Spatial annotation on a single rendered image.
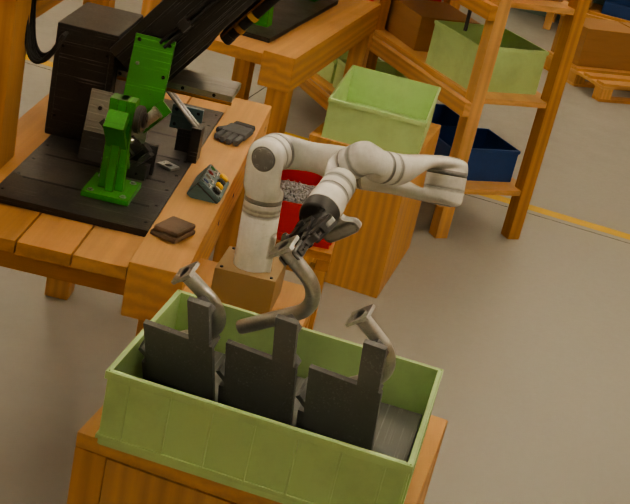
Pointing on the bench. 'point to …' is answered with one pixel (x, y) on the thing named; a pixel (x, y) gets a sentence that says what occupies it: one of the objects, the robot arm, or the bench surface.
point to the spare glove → (234, 132)
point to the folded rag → (173, 229)
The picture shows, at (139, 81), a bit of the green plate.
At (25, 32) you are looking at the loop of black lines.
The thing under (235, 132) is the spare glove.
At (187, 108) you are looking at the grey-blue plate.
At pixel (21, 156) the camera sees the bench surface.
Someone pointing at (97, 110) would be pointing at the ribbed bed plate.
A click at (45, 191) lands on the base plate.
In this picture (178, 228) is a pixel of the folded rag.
